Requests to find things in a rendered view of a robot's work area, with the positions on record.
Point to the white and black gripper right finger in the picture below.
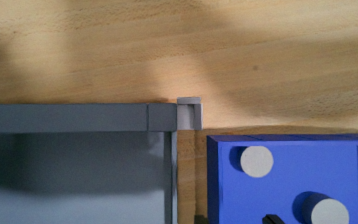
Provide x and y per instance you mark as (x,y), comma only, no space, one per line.
(272,219)

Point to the blue bin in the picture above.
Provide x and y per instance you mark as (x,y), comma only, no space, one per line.
(304,164)

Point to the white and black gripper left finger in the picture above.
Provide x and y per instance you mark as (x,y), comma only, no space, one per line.
(200,219)

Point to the grey round disc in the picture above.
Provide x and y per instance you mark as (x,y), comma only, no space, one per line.
(320,208)

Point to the grey metal disc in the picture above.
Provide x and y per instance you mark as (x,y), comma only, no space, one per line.
(255,161)

